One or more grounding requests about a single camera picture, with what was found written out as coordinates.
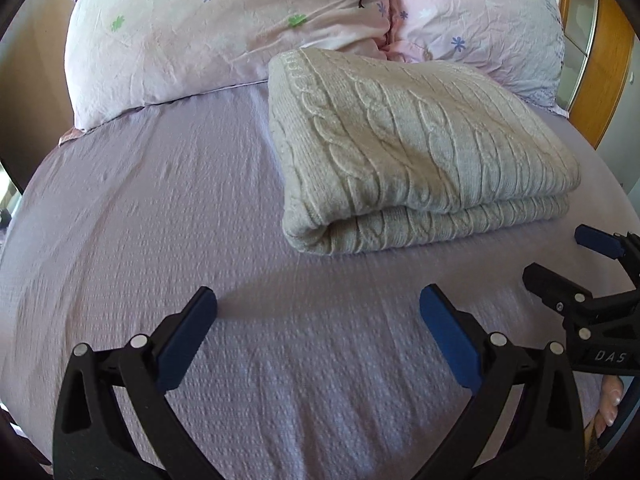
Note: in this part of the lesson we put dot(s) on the wooden headboard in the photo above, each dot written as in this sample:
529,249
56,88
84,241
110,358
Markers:
607,85

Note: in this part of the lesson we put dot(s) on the pink pillow with white flowers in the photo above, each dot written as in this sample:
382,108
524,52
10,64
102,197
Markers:
480,20

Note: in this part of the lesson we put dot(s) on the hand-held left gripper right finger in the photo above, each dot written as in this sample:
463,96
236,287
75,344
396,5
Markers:
450,332

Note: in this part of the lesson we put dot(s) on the lilac bed sheet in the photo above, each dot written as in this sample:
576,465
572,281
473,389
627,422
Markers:
150,220

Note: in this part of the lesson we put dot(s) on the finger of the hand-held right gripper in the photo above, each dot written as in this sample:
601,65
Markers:
555,282
595,241

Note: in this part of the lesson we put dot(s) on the pink pillow with tree print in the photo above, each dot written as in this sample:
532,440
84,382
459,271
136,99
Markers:
200,35

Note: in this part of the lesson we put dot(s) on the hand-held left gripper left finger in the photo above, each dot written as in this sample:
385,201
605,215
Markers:
182,332

